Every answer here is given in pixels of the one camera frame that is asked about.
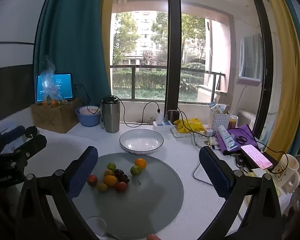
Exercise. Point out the dark plum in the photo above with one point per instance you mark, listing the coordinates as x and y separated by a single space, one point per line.
118 173
125 178

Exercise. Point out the small white red box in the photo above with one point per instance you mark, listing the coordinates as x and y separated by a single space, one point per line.
209 131

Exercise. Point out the grey round mat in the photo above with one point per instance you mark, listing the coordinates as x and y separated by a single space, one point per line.
145 205

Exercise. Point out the hanging pale blue cloth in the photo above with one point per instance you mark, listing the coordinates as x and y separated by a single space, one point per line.
250 55

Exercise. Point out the green lime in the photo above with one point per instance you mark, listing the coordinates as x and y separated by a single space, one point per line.
136 170
111 166

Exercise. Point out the dark window frame post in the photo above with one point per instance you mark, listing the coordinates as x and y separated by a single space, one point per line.
174 42

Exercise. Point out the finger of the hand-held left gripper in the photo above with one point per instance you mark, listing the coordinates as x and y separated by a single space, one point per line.
12 131
36 142

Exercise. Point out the white tissue packet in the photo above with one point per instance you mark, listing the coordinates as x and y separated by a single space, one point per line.
182 134

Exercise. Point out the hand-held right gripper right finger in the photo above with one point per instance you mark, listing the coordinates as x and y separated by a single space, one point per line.
212 172

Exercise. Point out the smartphone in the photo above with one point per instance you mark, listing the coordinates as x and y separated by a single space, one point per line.
256 157

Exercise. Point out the small yellow fruit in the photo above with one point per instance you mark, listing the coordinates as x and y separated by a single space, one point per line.
102 187
108 172

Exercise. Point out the blue bowl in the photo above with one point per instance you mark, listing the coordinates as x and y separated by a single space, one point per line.
87 120

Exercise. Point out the white plate dark rim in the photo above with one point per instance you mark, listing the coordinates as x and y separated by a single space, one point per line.
141 141

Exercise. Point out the purple bag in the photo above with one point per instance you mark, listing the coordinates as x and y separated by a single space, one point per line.
250 132

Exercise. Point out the clear round container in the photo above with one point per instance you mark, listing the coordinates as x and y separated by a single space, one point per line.
96 226

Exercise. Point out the yellow curtain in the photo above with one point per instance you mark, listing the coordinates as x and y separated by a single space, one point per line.
287 67
106 17

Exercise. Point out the tablet with blue screen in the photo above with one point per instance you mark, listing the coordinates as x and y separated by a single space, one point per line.
63 85

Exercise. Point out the cardboard box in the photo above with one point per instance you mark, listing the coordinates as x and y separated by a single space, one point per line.
55 117

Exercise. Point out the yellow plastic bag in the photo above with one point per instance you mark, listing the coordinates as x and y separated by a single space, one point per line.
191 126

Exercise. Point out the orange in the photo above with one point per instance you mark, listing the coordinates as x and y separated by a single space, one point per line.
140 163
110 180

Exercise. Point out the white power strip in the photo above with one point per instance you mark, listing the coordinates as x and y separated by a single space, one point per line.
162 126

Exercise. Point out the black power adapter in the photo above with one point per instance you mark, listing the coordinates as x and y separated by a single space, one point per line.
174 116

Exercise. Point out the brown jar white lid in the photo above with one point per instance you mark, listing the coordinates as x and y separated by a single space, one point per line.
233 123

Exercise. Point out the white appliance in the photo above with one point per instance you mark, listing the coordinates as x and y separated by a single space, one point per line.
247 118

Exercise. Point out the balcony railing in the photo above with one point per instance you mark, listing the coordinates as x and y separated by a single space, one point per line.
165 67

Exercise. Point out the red tomato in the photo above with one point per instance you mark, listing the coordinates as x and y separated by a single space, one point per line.
121 186
92 179

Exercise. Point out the clear plastic bag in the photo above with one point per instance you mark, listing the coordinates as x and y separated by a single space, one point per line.
48 85

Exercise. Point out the white charger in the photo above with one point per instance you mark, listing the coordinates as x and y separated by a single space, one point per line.
159 117

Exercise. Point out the steel tumbler black lid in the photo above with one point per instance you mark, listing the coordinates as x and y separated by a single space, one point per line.
110 115

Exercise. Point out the white mug duck print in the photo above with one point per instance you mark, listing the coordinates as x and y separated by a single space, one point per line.
288 172

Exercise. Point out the white tube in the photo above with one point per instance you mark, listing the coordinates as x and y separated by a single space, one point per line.
226 138

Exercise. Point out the white plastic basket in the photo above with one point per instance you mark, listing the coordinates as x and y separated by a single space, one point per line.
219 121

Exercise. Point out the black scissors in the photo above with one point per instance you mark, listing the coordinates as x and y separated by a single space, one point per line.
240 139

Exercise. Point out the black round object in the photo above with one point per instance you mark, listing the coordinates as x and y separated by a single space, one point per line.
31 131

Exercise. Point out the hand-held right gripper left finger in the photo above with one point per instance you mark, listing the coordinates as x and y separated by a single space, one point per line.
83 172

